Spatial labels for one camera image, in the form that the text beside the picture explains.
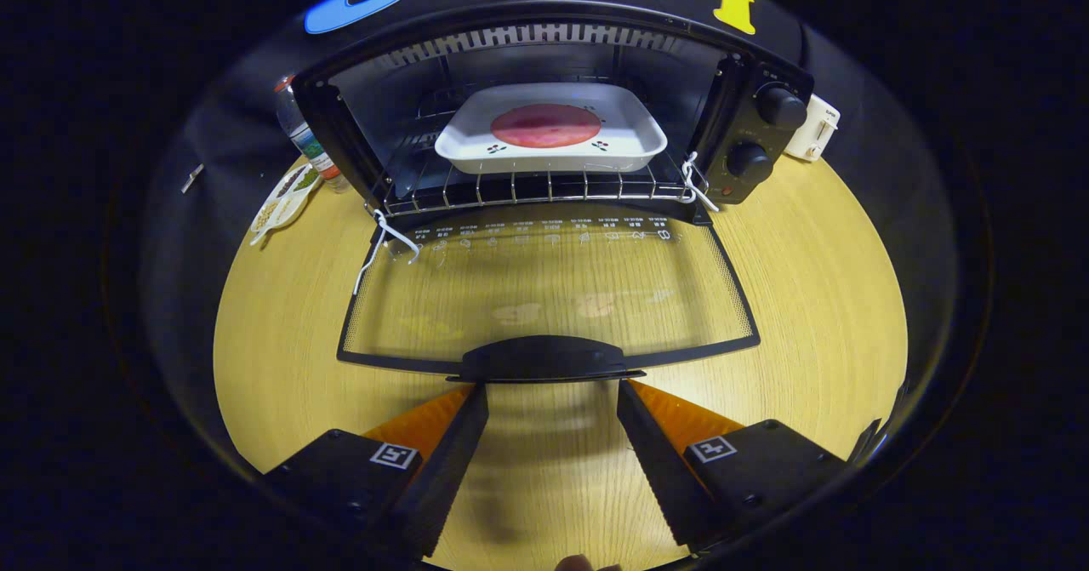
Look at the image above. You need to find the pink round meat slice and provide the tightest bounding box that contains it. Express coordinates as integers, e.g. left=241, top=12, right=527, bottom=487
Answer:
left=490, top=103, right=602, bottom=149

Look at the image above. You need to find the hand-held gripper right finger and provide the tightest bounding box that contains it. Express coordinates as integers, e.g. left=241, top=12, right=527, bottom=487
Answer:
left=617, top=378, right=852, bottom=555

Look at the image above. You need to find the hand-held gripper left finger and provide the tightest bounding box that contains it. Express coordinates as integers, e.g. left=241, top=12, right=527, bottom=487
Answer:
left=264, top=382, right=490, bottom=559

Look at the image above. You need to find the black toaster oven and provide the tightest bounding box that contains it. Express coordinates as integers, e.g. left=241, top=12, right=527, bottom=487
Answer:
left=292, top=1, right=815, bottom=383

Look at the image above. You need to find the clear water bottle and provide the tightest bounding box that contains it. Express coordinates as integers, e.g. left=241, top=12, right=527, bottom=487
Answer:
left=274, top=76, right=351, bottom=194

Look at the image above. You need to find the white toaster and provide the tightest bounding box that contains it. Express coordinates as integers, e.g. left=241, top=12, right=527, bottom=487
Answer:
left=783, top=93, right=841, bottom=162

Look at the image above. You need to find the white divided snack dish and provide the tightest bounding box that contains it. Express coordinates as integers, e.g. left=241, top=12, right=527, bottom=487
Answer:
left=248, top=163, right=322, bottom=247

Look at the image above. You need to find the white square plate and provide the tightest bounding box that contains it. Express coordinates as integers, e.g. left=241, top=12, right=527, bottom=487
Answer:
left=435, top=83, right=669, bottom=174

